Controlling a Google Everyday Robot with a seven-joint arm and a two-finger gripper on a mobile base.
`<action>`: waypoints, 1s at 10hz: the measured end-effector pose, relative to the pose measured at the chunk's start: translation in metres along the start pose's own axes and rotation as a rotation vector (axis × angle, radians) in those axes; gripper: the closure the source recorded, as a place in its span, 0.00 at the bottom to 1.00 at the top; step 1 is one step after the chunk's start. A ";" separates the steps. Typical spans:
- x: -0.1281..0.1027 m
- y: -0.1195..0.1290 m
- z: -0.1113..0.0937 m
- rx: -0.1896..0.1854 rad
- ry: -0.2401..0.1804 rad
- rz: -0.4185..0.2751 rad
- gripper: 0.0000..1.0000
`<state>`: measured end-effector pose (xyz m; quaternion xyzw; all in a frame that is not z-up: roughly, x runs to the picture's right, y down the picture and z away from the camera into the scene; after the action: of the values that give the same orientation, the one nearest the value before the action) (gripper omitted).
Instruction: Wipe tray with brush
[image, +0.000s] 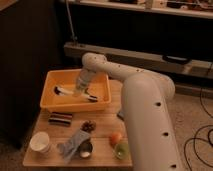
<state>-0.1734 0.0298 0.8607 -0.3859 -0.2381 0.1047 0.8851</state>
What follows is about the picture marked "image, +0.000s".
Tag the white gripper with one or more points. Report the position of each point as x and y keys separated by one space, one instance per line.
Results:
x=83 y=80

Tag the orange plastic tray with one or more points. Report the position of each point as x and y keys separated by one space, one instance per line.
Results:
x=66 y=79

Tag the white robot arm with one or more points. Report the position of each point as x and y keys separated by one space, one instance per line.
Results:
x=144 y=97

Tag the brown pine cone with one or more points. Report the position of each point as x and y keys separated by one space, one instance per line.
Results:
x=88 y=126

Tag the striped black eraser block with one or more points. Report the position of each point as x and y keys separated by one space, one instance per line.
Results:
x=61 y=119

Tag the blue sponge piece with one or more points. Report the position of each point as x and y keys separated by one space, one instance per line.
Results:
x=120 y=115

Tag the wooden table board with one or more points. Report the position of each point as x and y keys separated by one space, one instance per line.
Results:
x=102 y=156

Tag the orange fruit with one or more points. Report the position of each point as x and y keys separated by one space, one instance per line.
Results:
x=114 y=138

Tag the grey cloth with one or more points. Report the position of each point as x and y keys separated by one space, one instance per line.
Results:
x=68 y=149

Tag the white paper cup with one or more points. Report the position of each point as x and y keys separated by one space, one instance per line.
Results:
x=40 y=142

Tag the green fruit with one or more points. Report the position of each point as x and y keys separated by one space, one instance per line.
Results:
x=121 y=150

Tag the grey metal rail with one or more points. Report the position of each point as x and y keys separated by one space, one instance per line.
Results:
x=148 y=61

